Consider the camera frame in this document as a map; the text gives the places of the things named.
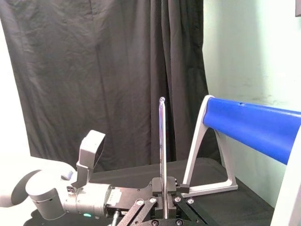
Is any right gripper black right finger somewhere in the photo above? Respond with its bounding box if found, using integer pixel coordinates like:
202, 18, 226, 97
166, 178, 209, 226

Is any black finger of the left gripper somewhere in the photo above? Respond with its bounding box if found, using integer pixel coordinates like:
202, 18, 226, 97
176, 183, 190, 193

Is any black table cloth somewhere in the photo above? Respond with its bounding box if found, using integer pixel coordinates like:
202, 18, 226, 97
23, 157, 276, 226

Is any blue and white test tube rack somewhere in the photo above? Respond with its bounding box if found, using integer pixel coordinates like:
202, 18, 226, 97
182, 95, 301, 226

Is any clear glass thermometer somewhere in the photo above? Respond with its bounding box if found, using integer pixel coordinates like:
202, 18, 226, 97
158, 96, 168, 219

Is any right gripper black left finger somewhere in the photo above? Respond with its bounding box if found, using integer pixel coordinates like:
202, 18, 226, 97
119, 178, 164, 226

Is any black curtain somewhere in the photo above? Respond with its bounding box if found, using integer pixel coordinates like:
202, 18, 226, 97
0, 0, 222, 175

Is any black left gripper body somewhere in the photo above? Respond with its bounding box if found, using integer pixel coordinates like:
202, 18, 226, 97
104, 180, 154, 218

